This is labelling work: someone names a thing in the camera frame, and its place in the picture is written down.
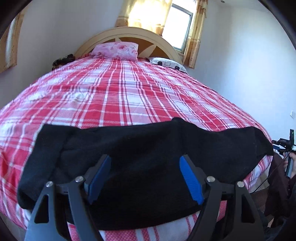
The yellow centre curtain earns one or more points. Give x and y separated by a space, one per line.
146 14

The pink floral pillow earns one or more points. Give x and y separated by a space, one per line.
117 50

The yellow curtain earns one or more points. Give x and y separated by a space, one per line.
195 33
146 14
9 43

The back window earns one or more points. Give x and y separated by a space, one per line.
178 24

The white black patterned pillow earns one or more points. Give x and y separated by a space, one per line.
167 63

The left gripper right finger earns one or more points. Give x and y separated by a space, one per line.
227 210

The right forearm dark sleeve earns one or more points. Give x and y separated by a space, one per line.
281 192

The yellow right curtain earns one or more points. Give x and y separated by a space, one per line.
195 33

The red plaid bed cover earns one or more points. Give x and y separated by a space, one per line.
94 92

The black pants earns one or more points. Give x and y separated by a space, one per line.
145 186

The dark bag beside bed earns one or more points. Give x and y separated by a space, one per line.
63 61

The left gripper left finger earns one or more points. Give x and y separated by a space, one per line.
59 204

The right hand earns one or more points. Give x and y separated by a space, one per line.
285 163

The yellow left side curtain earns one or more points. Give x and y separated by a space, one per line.
9 43

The cream wooden headboard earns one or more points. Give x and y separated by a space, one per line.
149 43

